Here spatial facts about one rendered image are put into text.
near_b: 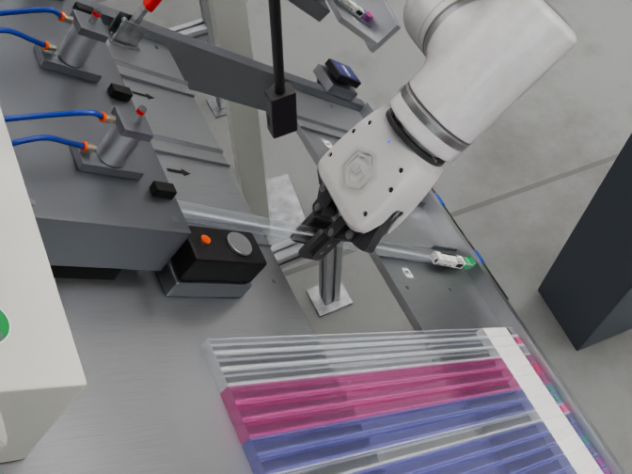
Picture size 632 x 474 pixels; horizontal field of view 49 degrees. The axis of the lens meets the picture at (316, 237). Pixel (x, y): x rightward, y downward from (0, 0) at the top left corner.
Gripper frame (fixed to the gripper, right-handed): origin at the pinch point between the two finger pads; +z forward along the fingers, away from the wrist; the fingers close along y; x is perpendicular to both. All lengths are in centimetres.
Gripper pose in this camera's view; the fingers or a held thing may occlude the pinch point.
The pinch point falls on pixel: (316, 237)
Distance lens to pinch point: 73.5
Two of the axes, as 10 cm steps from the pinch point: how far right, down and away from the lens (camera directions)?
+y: 3.9, 7.5, -5.3
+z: -6.4, 6.4, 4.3
